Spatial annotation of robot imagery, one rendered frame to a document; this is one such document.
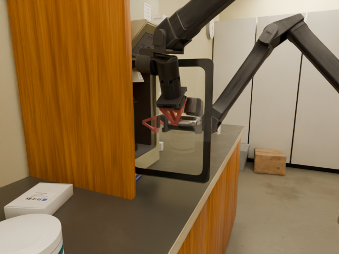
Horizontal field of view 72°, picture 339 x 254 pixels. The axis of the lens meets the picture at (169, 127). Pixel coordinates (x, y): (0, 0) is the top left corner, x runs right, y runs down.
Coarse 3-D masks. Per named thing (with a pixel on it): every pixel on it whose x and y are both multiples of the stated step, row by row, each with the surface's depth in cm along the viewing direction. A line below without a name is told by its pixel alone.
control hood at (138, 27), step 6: (132, 24) 74; (138, 24) 73; (144, 24) 72; (150, 24) 74; (156, 24) 78; (132, 30) 74; (138, 30) 73; (144, 30) 75; (150, 30) 77; (132, 36) 75; (138, 36) 75; (132, 42) 75; (132, 48) 78; (132, 54) 82
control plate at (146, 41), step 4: (144, 36) 77; (148, 36) 79; (152, 36) 81; (140, 40) 78; (144, 40) 80; (148, 40) 81; (152, 40) 83; (136, 44) 78; (140, 44) 80; (144, 44) 82; (148, 44) 84; (152, 44) 86; (136, 48) 80; (132, 52) 80; (136, 52) 82
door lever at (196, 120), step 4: (168, 120) 72; (180, 120) 71; (184, 120) 70; (188, 120) 70; (192, 120) 70; (196, 120) 70; (200, 120) 73; (172, 124) 72; (180, 124) 71; (184, 124) 70; (188, 124) 70; (192, 124) 69; (196, 124) 70
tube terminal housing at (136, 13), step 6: (132, 0) 84; (138, 0) 87; (144, 0) 91; (150, 0) 95; (156, 0) 100; (132, 6) 84; (138, 6) 88; (156, 6) 101; (132, 12) 84; (138, 12) 88; (156, 12) 101; (132, 18) 85; (138, 18) 88
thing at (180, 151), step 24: (192, 72) 71; (144, 96) 78; (192, 96) 73; (144, 120) 80; (144, 144) 82; (168, 144) 79; (192, 144) 76; (144, 168) 84; (168, 168) 80; (192, 168) 78
